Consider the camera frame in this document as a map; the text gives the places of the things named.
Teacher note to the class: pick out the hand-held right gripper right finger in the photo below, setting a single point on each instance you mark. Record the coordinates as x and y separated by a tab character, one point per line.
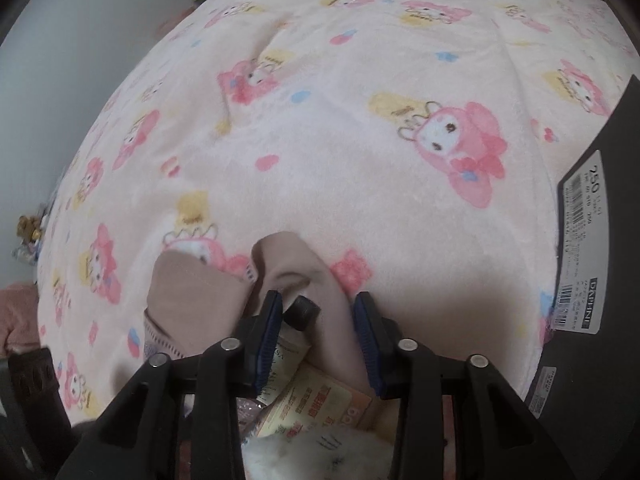
368	347

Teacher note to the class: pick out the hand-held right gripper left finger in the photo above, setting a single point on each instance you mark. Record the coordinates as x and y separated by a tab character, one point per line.
265	345

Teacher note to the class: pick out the cream tube with black cap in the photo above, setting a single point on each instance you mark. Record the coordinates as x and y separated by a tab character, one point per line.
301	312

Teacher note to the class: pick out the mauve cloth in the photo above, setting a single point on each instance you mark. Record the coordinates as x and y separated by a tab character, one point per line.
200	290

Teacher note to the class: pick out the black box with white label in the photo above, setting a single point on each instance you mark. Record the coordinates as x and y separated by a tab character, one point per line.
620	210

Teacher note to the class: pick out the orange paper leaflet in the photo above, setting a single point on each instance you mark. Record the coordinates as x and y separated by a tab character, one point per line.
320	400

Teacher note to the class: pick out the white fluffy item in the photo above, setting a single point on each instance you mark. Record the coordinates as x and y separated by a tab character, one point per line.
310	460

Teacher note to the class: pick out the pink printed blanket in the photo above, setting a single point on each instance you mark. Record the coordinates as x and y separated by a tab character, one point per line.
325	160

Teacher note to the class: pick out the dark brown cloth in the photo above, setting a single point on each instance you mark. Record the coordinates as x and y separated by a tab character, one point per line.
35	380

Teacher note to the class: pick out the pink plush cloth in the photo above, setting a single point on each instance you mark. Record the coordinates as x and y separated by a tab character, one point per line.
15	315

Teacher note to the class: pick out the small pale box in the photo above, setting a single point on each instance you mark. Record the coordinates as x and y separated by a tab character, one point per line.
25	252

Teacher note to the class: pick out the small brown toy figure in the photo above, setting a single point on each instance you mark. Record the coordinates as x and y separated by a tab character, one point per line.
29	227

